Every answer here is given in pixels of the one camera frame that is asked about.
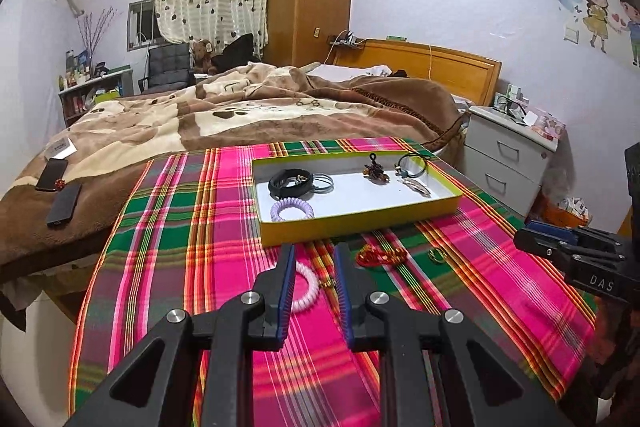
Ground black pillow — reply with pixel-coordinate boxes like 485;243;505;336
210;33;262;72

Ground wooden bed headboard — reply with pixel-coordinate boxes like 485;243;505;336
327;38;502;108

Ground white power strip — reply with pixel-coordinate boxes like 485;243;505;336
327;32;368;50

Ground red braided bracelet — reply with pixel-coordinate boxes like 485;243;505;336
356;245;407;266

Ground black eyeglasses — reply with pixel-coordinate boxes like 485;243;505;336
495;94;527;116

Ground cartoon couple wall sticker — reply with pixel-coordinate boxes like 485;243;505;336
552;0;640;68

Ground brown beaded hair ornament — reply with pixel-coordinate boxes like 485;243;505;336
363;154;391;182

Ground white pillow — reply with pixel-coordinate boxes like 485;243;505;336
312;63;391;82

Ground purple coil hair tie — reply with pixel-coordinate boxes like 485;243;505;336
270;198;316;223

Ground yellow cardboard box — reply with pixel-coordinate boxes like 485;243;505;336
251;137;463;248

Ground black remote control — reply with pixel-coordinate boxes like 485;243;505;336
46;183;83;228

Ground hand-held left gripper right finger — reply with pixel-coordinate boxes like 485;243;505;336
334;243;571;427

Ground white desk with bottles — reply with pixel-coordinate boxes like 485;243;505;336
57;66;135;128

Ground brown teddy bear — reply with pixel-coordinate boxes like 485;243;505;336
189;38;218;75

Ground black cord with teal bead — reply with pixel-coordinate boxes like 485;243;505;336
395;153;431;180

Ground black office chair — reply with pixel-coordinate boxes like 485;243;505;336
138;43;196;94

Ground brown patterned blanket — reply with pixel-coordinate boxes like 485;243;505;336
0;62;465;278

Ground dark smartphone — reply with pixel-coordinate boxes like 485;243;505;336
35;158;69;192

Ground purple dried flower branches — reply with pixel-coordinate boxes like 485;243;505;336
75;7;118;68

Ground pink floral box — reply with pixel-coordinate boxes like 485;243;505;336
530;112;566;142

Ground pink green plaid tablecloth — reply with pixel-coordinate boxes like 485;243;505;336
69;137;598;427

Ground orange storage box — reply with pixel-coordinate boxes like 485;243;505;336
542;197;594;229

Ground brown metal hair clip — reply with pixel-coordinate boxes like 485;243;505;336
397;178;432;197

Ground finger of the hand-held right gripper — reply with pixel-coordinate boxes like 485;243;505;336
514;229;624;266
525;221;626;253

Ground pale pink coil hair tie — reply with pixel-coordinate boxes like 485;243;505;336
291;260;320;313

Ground window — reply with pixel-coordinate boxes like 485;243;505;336
127;0;161;52

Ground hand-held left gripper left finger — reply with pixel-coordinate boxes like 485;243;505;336
64;243;297;427

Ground black hair band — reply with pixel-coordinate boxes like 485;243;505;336
268;169;314;200

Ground white drawer nightstand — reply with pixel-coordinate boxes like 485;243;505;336
462;105;558;218

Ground white card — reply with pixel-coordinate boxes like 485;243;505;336
44;138;77;160

